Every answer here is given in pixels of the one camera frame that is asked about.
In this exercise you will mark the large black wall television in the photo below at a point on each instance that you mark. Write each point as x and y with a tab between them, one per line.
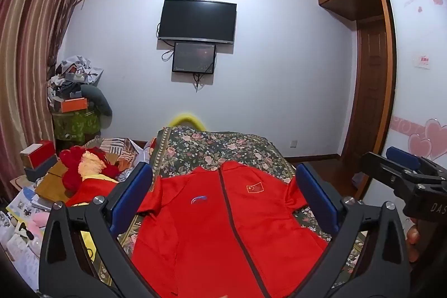
197	20

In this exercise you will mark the floral bedspread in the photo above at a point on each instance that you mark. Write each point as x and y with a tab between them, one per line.
227	144

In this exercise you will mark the brown cardboard box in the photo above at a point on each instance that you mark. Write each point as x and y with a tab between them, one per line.
52	182

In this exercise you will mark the striped brown curtain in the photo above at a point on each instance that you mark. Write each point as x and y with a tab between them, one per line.
31	39

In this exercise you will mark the yellow hoop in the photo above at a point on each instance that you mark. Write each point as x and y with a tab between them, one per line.
185	118

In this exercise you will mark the red plush toy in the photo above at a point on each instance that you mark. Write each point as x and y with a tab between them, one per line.
75	165

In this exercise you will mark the pile of papers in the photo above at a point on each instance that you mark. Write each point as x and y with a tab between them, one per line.
24	203

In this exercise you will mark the crumpled silver foil wrapping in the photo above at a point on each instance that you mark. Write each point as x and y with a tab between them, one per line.
78	66

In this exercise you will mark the white wall socket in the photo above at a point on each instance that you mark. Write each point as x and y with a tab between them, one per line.
293	144

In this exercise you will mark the person's right hand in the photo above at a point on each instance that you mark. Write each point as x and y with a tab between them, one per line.
412	242

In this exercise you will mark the white plastic bags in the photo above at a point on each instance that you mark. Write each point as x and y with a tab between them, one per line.
17	245

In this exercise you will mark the red zip jacket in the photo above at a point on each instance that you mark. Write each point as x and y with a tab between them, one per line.
216	235

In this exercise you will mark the small black wall monitor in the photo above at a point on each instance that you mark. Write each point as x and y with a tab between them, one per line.
193	57

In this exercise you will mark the brown wooden door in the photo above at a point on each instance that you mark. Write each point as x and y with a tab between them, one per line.
372	92

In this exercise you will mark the white heart-print wardrobe door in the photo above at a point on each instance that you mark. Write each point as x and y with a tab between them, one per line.
419	102

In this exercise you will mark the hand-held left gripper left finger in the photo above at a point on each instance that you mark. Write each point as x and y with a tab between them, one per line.
134	193

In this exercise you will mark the yellow scarf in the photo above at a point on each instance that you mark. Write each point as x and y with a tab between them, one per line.
101	178

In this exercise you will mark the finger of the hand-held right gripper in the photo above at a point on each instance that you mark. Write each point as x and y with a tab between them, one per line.
379	169
401	157

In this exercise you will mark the red and white door sticker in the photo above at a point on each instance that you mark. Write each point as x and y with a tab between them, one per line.
422	62

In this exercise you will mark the orange box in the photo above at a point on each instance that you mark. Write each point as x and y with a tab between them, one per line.
73	105

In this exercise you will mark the red and white box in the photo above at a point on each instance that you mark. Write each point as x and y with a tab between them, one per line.
36	155

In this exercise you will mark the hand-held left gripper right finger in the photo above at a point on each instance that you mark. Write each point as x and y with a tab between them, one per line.
316	193

